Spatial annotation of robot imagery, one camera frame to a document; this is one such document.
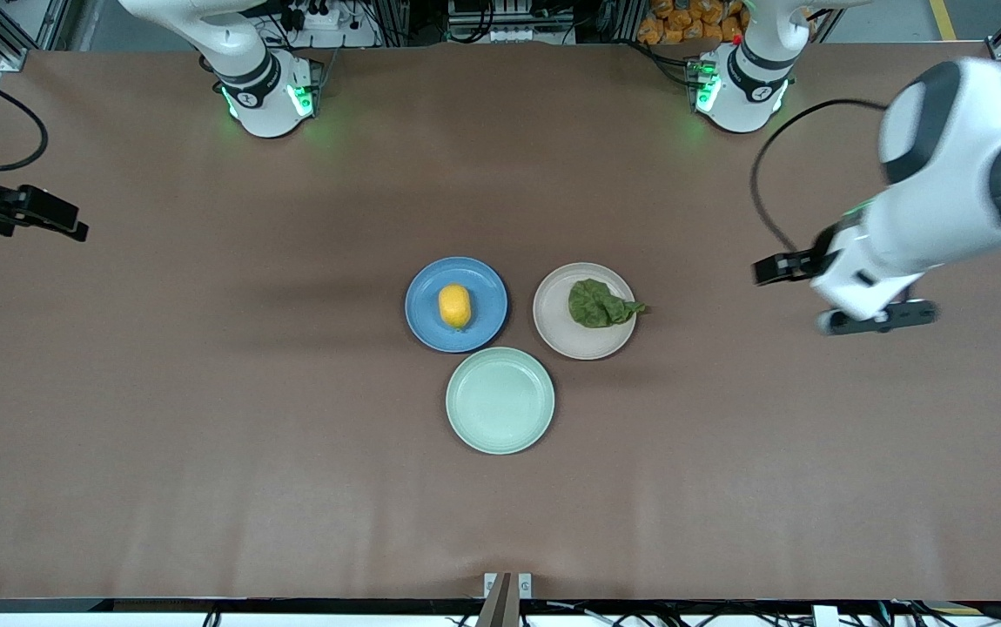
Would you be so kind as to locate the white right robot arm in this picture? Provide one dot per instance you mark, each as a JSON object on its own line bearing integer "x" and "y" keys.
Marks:
{"x": 265, "y": 96}

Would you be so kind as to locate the green lettuce leaf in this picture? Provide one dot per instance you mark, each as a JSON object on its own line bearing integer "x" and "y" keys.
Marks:
{"x": 596, "y": 305}

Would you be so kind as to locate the blue plate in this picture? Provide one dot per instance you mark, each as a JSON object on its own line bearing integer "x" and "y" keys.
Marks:
{"x": 431, "y": 326}

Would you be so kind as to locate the light green plate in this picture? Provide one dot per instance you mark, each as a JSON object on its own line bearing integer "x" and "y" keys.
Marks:
{"x": 500, "y": 401}

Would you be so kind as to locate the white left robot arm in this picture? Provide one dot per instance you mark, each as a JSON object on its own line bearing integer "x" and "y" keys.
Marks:
{"x": 962, "y": 165}

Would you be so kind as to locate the white power strip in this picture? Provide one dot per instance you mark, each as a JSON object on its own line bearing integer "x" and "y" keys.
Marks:
{"x": 326, "y": 26}

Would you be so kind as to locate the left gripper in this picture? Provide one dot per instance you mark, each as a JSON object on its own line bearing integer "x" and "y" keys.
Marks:
{"x": 807, "y": 261}

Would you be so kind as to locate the beige plate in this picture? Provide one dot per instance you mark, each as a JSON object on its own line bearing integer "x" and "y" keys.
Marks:
{"x": 583, "y": 344}

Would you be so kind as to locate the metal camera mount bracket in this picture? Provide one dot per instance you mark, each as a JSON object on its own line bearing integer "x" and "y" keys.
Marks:
{"x": 507, "y": 596}

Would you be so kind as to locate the bag of oranges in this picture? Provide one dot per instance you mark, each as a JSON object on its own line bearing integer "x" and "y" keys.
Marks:
{"x": 692, "y": 22}

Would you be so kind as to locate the yellow lemon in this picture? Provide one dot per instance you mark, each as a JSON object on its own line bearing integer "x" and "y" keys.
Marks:
{"x": 454, "y": 306}

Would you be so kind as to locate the white electronics box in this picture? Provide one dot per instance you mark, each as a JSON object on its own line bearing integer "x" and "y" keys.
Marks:
{"x": 509, "y": 22}

